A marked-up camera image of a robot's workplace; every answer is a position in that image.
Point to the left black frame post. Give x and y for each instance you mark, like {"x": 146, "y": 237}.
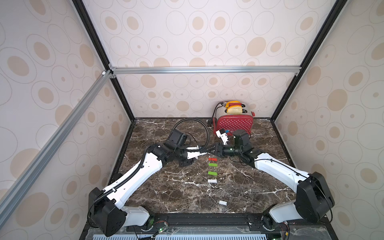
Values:
{"x": 92, "y": 34}

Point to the horizontal aluminium rail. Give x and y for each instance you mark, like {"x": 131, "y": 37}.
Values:
{"x": 203, "y": 70}

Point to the left diagonal aluminium rail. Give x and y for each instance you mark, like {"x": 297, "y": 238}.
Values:
{"x": 28, "y": 177}

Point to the yellow toast slice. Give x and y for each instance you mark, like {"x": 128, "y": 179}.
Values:
{"x": 234, "y": 109}
{"x": 233, "y": 103}

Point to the red toaster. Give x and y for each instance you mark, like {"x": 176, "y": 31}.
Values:
{"x": 222, "y": 120}

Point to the yellow toast back slice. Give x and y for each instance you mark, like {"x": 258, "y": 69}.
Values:
{"x": 233, "y": 103}

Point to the right black frame post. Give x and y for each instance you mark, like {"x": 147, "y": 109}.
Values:
{"x": 325, "y": 29}

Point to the yellow toast front slice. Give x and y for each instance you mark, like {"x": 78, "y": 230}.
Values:
{"x": 234, "y": 109}

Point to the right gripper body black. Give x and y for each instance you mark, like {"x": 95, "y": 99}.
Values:
{"x": 220, "y": 149}

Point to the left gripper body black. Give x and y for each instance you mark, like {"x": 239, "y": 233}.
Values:
{"x": 183, "y": 159}

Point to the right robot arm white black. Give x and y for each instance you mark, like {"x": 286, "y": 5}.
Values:
{"x": 313, "y": 196}

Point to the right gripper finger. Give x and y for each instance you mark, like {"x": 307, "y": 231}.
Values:
{"x": 212, "y": 151}
{"x": 213, "y": 146}

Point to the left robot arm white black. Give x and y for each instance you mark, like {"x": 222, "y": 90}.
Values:
{"x": 106, "y": 208}

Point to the black frame post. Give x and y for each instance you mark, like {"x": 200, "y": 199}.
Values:
{"x": 92, "y": 34}
{"x": 325, "y": 29}

